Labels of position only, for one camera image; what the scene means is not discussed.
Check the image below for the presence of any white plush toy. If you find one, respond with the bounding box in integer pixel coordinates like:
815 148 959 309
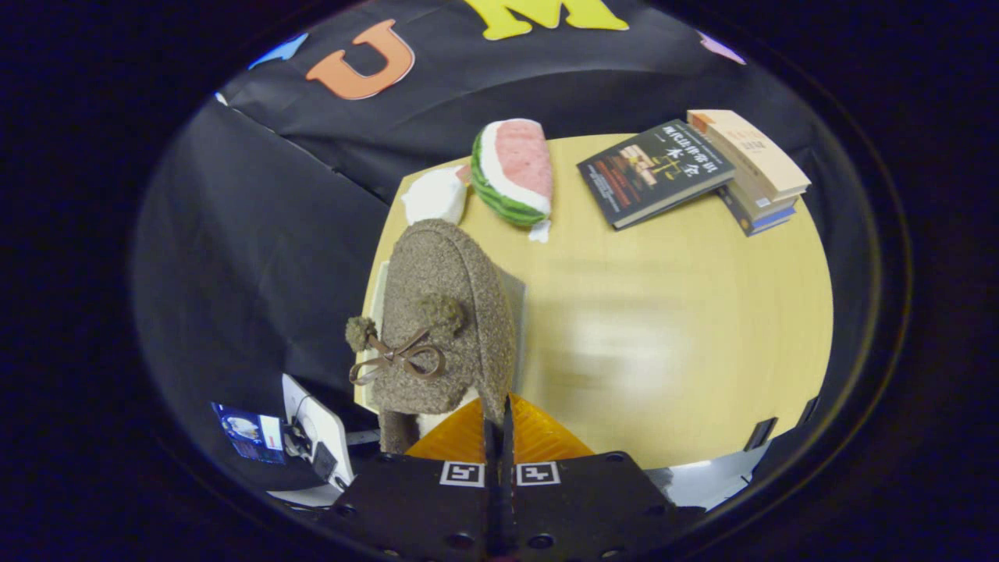
402 165 470 227

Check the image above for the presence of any dark blue book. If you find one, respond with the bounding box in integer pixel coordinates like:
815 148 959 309
718 187 797 237

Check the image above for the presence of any white device with cables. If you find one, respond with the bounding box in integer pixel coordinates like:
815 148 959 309
281 373 356 493

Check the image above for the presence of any black book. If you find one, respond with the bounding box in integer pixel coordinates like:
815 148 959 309
578 119 736 230

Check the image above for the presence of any phone with blue screen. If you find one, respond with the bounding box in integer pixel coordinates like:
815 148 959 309
212 402 286 465

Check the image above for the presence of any grey book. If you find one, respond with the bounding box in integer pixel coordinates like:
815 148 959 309
730 176 798 223

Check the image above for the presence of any watermelon slice plush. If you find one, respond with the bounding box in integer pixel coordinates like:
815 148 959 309
471 119 554 243

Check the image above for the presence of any brown fuzzy shoe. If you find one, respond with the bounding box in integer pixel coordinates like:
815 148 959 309
345 219 517 455

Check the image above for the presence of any beige fabric storage box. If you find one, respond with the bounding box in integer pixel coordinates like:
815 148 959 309
353 260 528 414

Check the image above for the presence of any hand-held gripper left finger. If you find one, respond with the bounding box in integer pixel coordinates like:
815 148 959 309
328 397 502 560

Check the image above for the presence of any beige book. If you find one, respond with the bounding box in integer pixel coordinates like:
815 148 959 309
687 109 811 200

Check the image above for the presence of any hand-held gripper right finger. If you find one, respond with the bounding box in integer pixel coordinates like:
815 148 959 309
499 393 707 560

